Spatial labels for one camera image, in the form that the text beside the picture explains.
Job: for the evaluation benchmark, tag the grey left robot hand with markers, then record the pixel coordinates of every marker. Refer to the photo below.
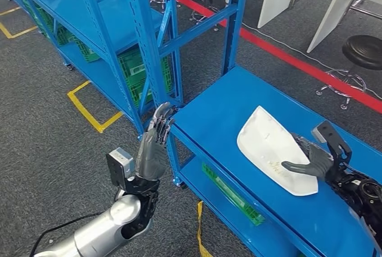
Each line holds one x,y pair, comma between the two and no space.
150,160

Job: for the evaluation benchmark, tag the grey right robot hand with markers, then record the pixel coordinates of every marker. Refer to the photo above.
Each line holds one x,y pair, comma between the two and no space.
321,162

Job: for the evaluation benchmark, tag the white plastic shell part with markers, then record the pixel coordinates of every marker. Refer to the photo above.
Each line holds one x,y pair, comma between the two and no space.
268,148

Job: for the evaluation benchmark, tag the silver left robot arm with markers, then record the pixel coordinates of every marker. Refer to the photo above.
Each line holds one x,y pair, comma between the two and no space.
104,231

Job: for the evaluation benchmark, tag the blue metal shelf rack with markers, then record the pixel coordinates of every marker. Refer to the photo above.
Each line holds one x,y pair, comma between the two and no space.
214,121
89,14

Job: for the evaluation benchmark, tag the green plastic crate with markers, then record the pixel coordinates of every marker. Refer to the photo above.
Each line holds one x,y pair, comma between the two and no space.
134,77
44,20
232,196
84,53

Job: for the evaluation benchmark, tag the yellow floor tape mark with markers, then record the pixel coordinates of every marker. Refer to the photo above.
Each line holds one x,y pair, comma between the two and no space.
84,113
25,32

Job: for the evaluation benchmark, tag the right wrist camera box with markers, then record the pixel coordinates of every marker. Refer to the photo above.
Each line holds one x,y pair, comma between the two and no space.
334,140

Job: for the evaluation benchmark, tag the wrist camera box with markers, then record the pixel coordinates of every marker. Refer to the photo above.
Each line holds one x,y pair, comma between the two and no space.
119,166
334,140

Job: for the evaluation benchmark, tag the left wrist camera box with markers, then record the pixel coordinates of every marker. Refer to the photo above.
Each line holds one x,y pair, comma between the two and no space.
119,166

